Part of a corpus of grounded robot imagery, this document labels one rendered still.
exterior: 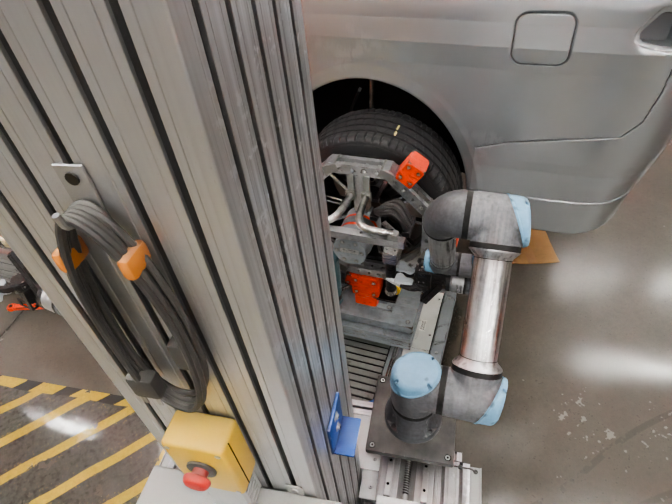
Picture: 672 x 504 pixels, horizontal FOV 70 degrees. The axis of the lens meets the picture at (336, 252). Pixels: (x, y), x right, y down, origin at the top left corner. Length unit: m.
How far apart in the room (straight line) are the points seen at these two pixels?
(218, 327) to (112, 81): 0.26
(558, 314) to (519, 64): 1.47
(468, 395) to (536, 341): 1.47
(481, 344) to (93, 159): 0.93
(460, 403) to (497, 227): 0.41
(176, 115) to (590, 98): 1.51
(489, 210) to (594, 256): 2.05
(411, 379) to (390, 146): 0.84
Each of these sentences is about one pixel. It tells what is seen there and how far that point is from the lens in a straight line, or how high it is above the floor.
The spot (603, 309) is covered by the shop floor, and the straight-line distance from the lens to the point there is 2.85.
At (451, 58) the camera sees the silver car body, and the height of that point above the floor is 1.40.
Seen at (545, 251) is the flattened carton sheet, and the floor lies 0.01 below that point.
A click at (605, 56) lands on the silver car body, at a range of 1.69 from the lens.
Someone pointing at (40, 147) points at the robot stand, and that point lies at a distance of 0.43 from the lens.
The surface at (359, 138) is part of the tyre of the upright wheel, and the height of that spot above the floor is 1.17.
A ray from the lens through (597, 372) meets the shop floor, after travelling 2.59.
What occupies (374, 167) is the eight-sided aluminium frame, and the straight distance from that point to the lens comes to 1.65.
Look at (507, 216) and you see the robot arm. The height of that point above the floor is 1.34.
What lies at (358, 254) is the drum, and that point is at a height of 0.85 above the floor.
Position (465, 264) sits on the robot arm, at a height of 0.98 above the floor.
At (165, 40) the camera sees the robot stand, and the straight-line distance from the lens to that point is 0.32.
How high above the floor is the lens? 2.03
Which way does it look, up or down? 43 degrees down
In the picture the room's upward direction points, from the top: 7 degrees counter-clockwise
